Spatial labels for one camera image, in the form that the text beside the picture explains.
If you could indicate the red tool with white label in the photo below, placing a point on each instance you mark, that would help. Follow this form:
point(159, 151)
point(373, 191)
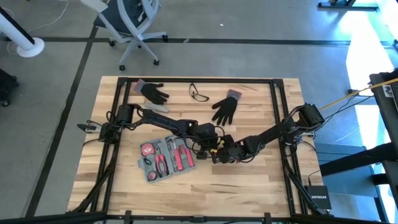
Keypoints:
point(146, 149)

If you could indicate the light grey mesh office chair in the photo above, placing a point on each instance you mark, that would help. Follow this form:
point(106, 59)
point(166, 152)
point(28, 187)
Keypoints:
point(136, 18)

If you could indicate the black workbench frame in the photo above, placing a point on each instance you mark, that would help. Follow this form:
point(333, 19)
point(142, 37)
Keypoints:
point(385, 109)

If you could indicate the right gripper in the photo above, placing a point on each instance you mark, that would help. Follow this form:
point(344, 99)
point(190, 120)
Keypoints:
point(236, 152)

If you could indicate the black metal table frame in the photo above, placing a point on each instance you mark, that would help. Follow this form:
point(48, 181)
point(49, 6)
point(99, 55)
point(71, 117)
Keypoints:
point(199, 80)

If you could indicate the black-framed safety glasses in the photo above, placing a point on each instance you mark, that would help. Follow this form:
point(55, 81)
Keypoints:
point(200, 98)

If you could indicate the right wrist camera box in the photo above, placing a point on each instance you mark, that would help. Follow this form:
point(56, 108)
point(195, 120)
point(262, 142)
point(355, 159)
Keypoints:
point(228, 142)

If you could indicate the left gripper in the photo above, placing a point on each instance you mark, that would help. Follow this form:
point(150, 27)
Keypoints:
point(205, 143)

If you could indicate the black work glove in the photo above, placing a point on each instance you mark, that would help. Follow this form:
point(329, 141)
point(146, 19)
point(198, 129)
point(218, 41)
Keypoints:
point(154, 93)
point(227, 107)

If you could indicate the black stand base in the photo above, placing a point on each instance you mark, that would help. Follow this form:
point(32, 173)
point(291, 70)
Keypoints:
point(342, 5)

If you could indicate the white tower fan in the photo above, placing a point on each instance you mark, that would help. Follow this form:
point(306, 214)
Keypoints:
point(18, 34)

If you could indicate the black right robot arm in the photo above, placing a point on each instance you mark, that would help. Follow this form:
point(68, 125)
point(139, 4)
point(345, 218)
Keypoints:
point(273, 133)

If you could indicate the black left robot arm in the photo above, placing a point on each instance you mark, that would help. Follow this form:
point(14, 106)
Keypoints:
point(164, 121)

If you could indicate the small pink tool piece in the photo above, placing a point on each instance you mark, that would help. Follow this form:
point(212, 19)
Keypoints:
point(183, 147)

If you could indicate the black Netgear network switch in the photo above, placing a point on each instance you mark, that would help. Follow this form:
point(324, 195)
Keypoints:
point(318, 197)

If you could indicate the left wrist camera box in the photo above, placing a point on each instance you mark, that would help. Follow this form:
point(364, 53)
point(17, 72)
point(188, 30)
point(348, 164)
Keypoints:
point(207, 130)

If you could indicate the black bag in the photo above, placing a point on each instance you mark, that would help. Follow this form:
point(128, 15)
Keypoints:
point(6, 87)

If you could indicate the grey plastic tool case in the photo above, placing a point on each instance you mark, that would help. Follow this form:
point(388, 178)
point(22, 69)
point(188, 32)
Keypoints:
point(144, 169)

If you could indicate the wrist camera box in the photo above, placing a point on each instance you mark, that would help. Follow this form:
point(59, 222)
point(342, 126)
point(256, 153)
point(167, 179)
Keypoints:
point(207, 130)
point(228, 142)

